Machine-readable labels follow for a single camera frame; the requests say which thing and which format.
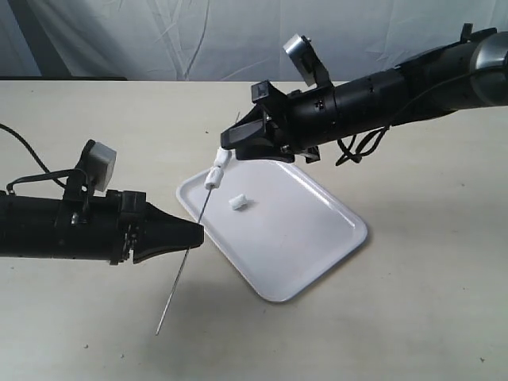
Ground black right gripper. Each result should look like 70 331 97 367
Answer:
221 81 336 163

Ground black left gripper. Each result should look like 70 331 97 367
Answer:
55 190 204 265

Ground white marshmallow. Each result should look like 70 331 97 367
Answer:
229 194 248 210
214 147 233 169

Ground white marshmallow handle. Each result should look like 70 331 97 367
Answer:
204 167 224 191

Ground thin metal skewer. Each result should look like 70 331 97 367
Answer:
156 110 241 337

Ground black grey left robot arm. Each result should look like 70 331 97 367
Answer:
1 190 204 265

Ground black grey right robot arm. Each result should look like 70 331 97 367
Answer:
221 24 507 164

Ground white rectangular plastic tray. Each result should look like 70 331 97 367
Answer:
176 160 368 302

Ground grey-white backdrop curtain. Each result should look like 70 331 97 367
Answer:
1 1 507 81

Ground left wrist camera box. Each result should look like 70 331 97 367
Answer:
64 140 117 199

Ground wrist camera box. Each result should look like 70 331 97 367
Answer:
64 140 117 199
283 34 332 87

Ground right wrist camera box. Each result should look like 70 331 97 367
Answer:
283 34 332 87

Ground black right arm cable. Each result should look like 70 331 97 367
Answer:
335 23 508 167

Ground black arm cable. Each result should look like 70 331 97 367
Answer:
0 124 96 195
335 23 508 167

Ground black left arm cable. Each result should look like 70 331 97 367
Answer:
0 124 96 195

